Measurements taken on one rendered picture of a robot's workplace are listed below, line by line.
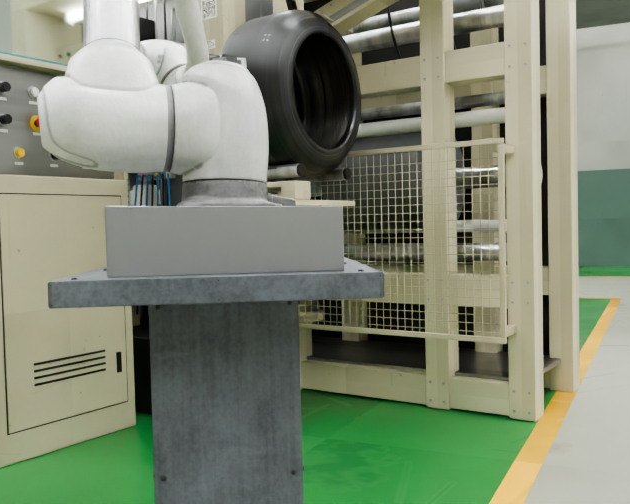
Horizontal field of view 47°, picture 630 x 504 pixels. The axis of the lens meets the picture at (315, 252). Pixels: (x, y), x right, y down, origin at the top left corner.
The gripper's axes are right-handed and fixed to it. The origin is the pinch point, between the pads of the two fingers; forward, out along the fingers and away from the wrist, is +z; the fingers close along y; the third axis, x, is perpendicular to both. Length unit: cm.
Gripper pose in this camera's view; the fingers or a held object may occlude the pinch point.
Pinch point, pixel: (237, 62)
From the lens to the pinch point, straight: 230.5
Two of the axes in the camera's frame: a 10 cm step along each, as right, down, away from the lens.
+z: 5.6, -1.9, 8.1
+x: 1.0, 9.8, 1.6
